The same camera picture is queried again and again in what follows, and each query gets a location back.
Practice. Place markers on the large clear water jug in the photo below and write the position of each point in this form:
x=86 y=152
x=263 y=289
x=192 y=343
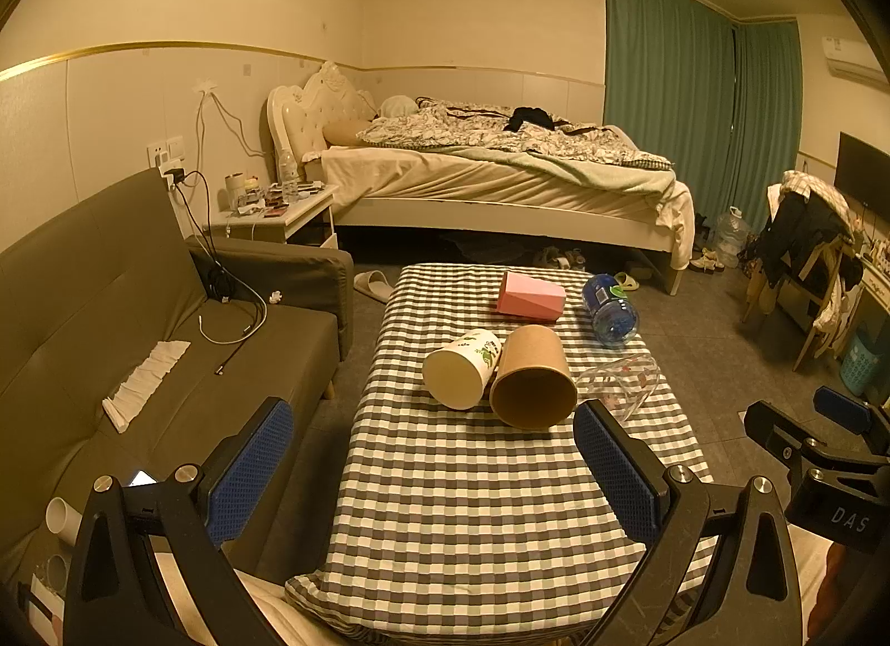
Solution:
x=731 y=231

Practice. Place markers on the green curtain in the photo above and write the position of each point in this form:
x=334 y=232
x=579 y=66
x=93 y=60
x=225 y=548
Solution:
x=722 y=100

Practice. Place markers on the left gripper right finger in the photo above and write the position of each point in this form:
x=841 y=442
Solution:
x=718 y=566

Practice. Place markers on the white cup on sofa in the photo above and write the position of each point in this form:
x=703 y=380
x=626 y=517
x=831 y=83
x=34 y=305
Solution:
x=62 y=520

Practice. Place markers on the black garment on bed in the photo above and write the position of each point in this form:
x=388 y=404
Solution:
x=534 y=115

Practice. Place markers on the checkered tablecloth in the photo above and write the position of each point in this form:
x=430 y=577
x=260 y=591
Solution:
x=451 y=527

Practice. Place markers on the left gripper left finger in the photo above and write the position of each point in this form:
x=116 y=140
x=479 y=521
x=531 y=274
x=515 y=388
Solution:
x=116 y=593

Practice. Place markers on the brown paper cup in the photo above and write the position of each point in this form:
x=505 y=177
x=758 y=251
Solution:
x=533 y=389

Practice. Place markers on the white air conditioner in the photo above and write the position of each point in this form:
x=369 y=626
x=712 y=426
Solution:
x=853 y=60

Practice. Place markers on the green slipper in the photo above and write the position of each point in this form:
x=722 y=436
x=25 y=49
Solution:
x=627 y=282

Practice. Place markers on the white bedside table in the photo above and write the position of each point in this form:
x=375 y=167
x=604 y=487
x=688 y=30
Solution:
x=307 y=220

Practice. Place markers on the grey sofa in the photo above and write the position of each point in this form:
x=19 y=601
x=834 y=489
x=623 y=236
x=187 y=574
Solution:
x=84 y=300

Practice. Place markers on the pink tissue box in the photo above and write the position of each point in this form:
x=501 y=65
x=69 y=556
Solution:
x=530 y=298

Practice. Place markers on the lit smartphone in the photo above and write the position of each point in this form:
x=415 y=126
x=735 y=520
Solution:
x=142 y=479

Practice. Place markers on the sneakers under bed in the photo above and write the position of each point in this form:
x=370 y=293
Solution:
x=552 y=257

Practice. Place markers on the wooden chair with clothes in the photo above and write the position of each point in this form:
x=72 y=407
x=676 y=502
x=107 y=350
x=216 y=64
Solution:
x=808 y=243

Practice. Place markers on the white tissue on sofa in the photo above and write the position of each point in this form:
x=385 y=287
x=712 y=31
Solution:
x=129 y=399

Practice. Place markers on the white slipper by sofa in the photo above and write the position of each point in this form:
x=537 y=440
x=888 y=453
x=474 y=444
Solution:
x=373 y=284

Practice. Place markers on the black television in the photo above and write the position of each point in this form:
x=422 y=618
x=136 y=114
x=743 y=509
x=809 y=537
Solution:
x=863 y=172

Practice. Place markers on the blue plastic water bottle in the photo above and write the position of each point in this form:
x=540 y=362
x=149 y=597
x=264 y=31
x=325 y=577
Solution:
x=614 y=318

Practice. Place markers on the white bed frame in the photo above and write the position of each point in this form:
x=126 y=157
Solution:
x=314 y=125

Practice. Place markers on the blue laundry basket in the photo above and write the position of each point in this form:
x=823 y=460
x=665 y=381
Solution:
x=859 y=364

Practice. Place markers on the white printed paper cup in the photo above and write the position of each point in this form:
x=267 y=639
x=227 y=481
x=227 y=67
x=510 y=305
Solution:
x=458 y=373

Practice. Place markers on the patterned duvet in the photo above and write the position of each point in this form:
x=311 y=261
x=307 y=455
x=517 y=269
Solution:
x=441 y=124

